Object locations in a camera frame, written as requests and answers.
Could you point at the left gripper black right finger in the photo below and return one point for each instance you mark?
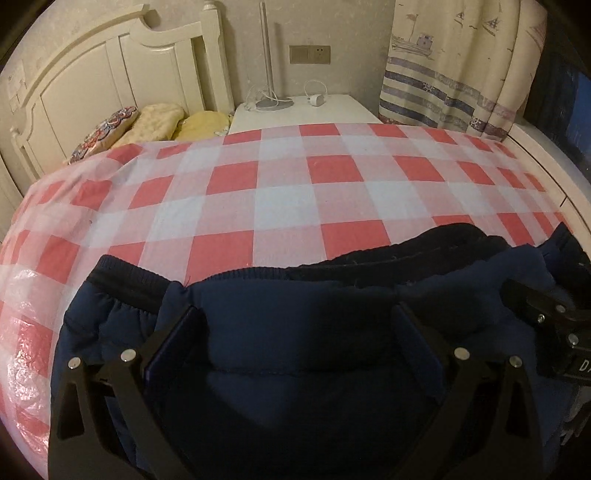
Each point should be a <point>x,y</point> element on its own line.
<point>487,426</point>

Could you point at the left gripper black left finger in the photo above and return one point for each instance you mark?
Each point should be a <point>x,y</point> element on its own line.
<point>83,441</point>

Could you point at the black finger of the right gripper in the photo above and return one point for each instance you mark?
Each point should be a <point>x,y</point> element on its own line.
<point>533,306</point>

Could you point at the navy blue puffer jacket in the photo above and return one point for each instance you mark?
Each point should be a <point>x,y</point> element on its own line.
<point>314,372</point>

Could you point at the white window bench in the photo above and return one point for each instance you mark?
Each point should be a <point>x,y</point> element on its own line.
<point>565,183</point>

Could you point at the dark window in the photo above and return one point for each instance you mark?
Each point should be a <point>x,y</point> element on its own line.
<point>559,102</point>

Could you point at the boat print curtain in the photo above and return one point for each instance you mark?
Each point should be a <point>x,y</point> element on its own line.
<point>462,65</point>

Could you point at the red white checkered blanket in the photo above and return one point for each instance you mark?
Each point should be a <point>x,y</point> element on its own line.
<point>281,196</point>

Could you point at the white nightstand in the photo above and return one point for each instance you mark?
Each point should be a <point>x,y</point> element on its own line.
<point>336,109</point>

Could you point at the colourful patterned pillow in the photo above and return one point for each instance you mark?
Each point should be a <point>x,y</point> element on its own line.
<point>105,134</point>

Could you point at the slim desk lamp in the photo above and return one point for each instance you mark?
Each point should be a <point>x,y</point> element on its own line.
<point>270,100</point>

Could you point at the cream quilted pillow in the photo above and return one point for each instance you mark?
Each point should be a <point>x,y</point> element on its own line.
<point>156,122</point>

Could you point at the yellow pillow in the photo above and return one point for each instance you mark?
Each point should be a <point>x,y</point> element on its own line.
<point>202,125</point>

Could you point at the white wooden headboard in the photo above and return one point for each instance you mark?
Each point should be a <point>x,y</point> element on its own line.
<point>119,61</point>

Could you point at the white charger with cable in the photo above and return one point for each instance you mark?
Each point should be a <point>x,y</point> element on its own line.
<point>316,100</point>

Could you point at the paper notice on wall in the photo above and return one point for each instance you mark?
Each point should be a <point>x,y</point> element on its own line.
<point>16,87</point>

